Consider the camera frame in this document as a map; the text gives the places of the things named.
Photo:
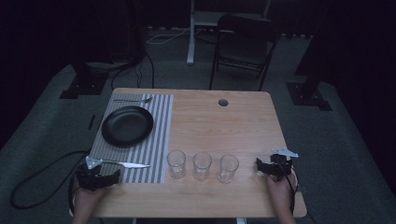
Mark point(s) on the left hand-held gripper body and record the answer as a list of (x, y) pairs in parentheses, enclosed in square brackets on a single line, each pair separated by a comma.
[(90, 179)]

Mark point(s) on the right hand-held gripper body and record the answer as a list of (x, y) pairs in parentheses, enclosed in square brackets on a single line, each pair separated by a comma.
[(280, 166)]

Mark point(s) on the person's left hand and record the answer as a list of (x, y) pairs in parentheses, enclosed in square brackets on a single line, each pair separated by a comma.
[(88, 199)]

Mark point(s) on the person's right hand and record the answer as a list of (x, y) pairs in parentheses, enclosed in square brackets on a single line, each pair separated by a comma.
[(279, 191)]

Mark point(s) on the silver table knife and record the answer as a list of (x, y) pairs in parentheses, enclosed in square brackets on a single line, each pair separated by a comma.
[(130, 164)]

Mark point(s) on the clear drinking glass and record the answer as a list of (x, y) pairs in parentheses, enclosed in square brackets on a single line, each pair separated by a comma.
[(228, 168), (201, 165), (176, 163)]

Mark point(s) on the black round plate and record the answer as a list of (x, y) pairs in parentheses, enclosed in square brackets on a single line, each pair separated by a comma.
[(127, 126)]

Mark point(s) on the small black floor strip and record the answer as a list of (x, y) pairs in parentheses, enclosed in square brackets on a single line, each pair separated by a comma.
[(91, 122)]

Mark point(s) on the grey striped placemat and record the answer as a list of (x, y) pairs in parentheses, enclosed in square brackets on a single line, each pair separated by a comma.
[(157, 137)]

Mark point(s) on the black round table grommet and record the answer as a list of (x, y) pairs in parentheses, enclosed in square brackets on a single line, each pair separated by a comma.
[(223, 102)]

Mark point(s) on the silver fork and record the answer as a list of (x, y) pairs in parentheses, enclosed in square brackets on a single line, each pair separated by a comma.
[(134, 100)]

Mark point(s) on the black folding chair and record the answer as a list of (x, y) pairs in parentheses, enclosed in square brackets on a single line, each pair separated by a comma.
[(243, 43)]

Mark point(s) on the black stand with base plate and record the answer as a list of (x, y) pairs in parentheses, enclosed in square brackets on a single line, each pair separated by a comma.
[(85, 84), (308, 93)]

